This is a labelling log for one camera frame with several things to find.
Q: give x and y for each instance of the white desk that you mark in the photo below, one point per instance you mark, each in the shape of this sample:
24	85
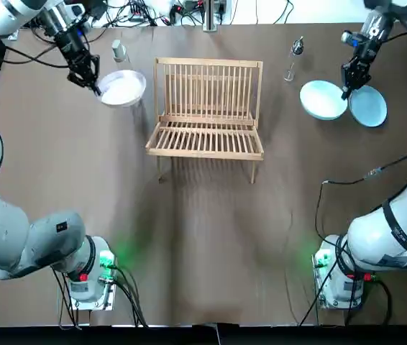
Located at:
254	10

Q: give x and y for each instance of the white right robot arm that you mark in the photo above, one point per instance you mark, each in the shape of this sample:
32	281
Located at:
379	230

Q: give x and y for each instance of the grey power strip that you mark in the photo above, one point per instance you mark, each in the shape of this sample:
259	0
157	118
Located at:
136	12

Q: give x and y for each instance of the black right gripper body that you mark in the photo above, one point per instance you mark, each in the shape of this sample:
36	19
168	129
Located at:
366	50

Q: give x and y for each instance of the wooden plate rack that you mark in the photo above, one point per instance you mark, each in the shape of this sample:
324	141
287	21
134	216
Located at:
207	119

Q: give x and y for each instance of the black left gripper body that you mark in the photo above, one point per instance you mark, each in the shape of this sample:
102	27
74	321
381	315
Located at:
74	46

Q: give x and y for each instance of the pale plate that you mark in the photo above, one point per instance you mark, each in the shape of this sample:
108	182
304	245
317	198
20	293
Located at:
121	88

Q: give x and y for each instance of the aluminium camera post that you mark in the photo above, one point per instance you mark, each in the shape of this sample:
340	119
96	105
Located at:
212	14

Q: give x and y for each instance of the blue plate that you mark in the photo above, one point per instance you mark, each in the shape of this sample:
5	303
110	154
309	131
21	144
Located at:
320	100
367	108

